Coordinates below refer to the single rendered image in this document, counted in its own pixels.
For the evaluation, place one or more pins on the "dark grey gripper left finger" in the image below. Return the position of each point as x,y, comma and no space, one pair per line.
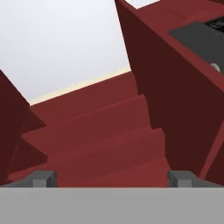
43,178

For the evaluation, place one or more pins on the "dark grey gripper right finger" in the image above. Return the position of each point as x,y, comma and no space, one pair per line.
180,178

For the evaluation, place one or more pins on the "dark red open cabinet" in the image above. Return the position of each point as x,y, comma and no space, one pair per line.
99,137

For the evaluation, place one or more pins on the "pale grey hob knob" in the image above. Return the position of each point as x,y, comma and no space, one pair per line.
215,67

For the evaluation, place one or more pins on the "dark grey hob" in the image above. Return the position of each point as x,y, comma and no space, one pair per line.
201,40

